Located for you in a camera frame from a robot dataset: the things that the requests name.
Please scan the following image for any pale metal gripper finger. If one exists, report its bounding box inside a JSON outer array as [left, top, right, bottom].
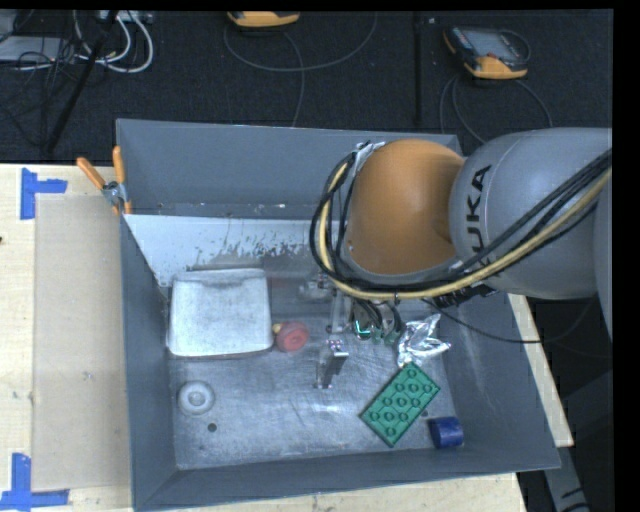
[[324, 338, 350, 391], [313, 347, 328, 391]]

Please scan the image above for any red toy fruit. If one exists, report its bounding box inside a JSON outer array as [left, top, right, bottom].
[[272, 321, 311, 354]]

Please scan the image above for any grey metal bin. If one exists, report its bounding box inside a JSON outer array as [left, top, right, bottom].
[[115, 118, 562, 511]]

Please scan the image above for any dark green flat block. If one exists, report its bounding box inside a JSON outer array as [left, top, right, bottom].
[[358, 361, 442, 448]]

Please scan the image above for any crumpled silver foil wrapper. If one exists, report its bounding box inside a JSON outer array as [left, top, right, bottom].
[[397, 313, 452, 369]]

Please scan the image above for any white plastic tub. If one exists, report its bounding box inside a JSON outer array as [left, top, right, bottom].
[[166, 268, 275, 359]]

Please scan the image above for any blue cylinder cup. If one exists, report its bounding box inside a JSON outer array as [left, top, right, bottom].
[[427, 416, 465, 450]]

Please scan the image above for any pale wood flat board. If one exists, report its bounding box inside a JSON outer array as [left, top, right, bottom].
[[30, 193, 132, 494]]

